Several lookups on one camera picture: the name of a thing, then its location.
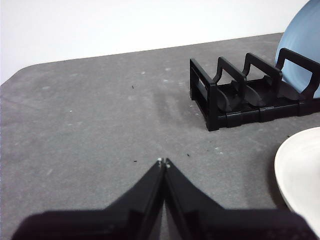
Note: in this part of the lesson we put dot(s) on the blue round plate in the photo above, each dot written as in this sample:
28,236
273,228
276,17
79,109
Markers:
300,32

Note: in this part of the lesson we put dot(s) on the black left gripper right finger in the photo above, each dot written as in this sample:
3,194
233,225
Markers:
225,225

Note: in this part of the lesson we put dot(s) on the pale yellow round plate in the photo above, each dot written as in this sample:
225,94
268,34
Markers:
300,170

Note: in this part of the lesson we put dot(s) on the black plastic plate rack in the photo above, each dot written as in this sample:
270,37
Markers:
250,115

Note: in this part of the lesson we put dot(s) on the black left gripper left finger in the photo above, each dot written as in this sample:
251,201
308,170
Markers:
112,222

